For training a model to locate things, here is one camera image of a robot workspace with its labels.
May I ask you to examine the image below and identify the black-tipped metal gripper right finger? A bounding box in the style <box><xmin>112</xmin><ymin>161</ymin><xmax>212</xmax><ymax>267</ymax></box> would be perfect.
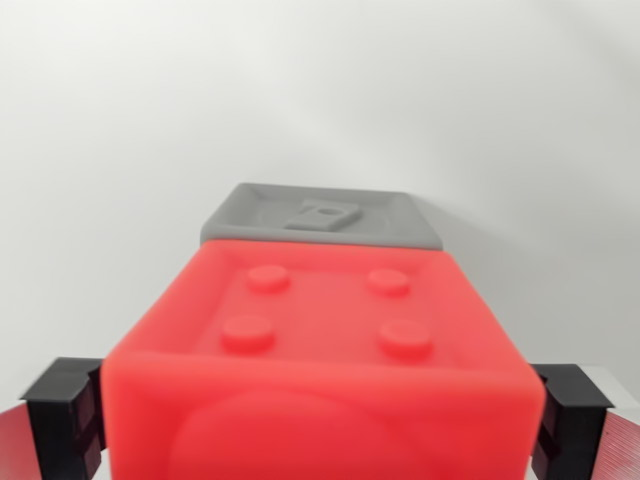
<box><xmin>529</xmin><ymin>363</ymin><xmax>640</xmax><ymax>480</ymax></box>

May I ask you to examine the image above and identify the black-tipped metal gripper left finger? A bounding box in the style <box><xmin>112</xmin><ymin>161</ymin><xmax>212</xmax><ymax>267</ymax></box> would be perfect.
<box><xmin>0</xmin><ymin>356</ymin><xmax>107</xmax><ymax>480</ymax></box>

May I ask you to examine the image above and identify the red plastic cube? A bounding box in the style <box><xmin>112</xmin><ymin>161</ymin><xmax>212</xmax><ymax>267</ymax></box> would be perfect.
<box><xmin>99</xmin><ymin>238</ymin><xmax>546</xmax><ymax>480</ymax></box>

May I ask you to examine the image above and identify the grey plastic cube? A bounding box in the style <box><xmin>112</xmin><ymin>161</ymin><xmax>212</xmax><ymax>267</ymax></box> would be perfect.
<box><xmin>199</xmin><ymin>182</ymin><xmax>446</xmax><ymax>254</ymax></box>

